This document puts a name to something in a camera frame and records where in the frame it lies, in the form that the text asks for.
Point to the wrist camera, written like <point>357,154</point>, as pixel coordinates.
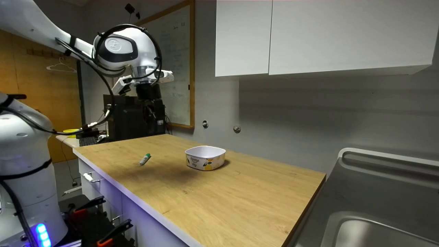
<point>120,85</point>

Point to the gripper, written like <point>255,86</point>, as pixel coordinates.
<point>148,92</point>

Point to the white coat hanger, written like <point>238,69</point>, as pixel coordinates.
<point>61,67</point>

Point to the white drawer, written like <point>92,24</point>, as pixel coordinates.
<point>103,192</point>

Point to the stainless steel sink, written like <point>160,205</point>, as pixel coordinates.
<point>374,202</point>

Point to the wooden door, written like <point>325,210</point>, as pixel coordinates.
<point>41,103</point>

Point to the wide white cabinet door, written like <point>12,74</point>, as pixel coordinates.
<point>346,34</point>

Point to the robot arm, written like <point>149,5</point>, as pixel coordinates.
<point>24,151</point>

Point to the white bowl with lemon print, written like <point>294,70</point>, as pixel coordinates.
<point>205,161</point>

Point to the black and orange clamp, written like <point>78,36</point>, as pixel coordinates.
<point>115,233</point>
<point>85,207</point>

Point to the metal wall fitting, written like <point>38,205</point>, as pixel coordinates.
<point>237,129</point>
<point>205,124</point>

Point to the camera on mount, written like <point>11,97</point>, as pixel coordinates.
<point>130,9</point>

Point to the black keyboard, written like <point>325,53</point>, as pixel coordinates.
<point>87,141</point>

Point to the black monitor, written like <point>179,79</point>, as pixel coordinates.
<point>125,118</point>

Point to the whiteboard with wooden frame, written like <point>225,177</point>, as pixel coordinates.
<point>178,61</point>

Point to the narrow white cabinet door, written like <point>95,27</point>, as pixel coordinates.
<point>242,36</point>

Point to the green and white pen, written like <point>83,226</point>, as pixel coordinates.
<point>145,159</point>

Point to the white wall cabinet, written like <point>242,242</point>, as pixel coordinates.
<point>325,34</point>

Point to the yellow container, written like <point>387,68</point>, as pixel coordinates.
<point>70,132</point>

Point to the white power strip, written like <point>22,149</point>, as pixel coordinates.
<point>72,190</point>

